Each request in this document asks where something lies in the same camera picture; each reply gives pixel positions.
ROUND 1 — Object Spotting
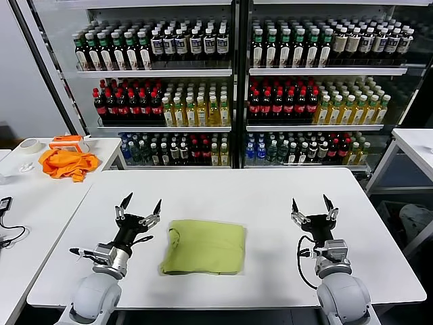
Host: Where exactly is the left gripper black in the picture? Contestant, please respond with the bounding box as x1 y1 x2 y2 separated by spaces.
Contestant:
112 192 163 254

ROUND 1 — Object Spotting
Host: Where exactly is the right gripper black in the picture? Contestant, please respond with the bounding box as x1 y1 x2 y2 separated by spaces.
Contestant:
290 194 339 251

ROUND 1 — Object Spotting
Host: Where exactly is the light green T-shirt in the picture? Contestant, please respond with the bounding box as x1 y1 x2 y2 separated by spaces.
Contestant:
158 219 247 277

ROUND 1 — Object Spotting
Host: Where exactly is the white metal shelf board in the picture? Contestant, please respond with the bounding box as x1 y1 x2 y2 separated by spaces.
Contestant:
248 67 408 77
246 124 384 132
97 125 232 133
244 165 369 171
127 165 233 170
76 69 233 79

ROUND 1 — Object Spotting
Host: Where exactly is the dark storage bin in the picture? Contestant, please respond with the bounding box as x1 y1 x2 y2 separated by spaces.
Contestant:
377 200 433 251

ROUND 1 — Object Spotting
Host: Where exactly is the orange crumpled cloth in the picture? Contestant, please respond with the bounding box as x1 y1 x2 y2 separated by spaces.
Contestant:
38 148 101 183

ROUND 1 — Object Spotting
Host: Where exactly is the white side table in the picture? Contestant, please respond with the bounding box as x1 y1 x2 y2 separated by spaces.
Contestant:
0 137 122 325
365 127 433 258

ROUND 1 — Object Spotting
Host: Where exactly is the grey cloth bundle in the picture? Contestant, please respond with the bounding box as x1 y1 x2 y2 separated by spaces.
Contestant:
398 204 433 234

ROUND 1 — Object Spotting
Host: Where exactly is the yellow tea bottle white cap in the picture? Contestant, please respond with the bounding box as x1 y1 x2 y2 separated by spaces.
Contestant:
375 95 391 125
340 95 355 125
207 96 219 127
196 96 208 127
364 95 379 125
185 97 197 127
328 95 342 125
219 95 230 127
173 97 185 127
161 97 173 127
316 95 331 125
352 95 367 125

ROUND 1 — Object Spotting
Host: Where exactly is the orange and white box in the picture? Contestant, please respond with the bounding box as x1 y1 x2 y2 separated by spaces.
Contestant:
48 134 91 154

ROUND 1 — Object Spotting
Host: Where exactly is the cola bottle red cap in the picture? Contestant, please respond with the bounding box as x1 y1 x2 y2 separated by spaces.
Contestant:
116 88 129 119
127 88 140 119
139 88 152 119
104 88 118 119
260 89 273 119
283 89 295 119
248 89 260 119
294 89 307 119
150 88 162 119
92 88 106 119
271 89 284 119
306 89 319 119

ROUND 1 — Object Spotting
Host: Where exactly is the beige masking tape roll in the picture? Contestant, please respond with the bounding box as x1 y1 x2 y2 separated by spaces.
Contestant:
18 138 43 156

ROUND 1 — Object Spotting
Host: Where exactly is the glass cabinet door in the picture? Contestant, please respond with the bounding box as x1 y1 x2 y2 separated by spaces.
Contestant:
8 0 99 136
388 0 433 128

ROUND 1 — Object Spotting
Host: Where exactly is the dark bottle green neck label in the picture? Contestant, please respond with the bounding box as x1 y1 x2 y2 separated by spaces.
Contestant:
74 32 89 71
293 28 306 68
319 28 333 68
279 28 292 68
137 31 152 71
252 28 265 68
111 31 127 71
306 28 321 68
124 31 139 71
265 28 278 68
86 32 101 71
98 32 114 71

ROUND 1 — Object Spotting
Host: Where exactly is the dark bottle blue white label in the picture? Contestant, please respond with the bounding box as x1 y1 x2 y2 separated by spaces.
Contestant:
175 28 189 64
386 28 401 59
373 27 388 59
202 28 216 64
189 28 202 64
398 28 413 58
215 28 229 64
162 29 177 64
150 29 164 64
359 27 374 59

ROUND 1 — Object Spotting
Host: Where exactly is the dark bottle beige label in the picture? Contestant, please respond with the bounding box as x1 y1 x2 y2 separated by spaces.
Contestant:
333 27 347 60
346 27 361 60

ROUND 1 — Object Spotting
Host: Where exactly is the white beverage display cabinet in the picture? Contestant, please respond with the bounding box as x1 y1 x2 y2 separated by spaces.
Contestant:
242 0 410 172
86 0 237 170

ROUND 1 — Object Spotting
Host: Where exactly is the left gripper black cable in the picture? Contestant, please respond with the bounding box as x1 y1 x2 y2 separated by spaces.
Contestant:
130 234 156 248

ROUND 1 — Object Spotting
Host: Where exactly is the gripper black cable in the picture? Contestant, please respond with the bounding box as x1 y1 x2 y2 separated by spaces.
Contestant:
296 235 321 290
130 234 156 248

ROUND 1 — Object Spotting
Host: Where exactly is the right wrist camera silver box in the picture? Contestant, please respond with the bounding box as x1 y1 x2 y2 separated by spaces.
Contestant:
302 239 352 269

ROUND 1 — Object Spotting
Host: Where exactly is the wrist camera silver box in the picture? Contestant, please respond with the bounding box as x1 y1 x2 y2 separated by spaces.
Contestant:
302 239 352 269
69 242 118 269

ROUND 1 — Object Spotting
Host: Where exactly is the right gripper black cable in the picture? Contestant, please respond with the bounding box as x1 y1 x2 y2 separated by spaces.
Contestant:
296 235 321 290

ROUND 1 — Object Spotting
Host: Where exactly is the left wrist camera silver box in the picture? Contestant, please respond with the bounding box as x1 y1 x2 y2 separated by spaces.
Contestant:
69 242 118 269

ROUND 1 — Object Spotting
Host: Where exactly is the thin black table cable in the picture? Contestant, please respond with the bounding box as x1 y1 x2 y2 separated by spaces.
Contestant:
0 209 27 250

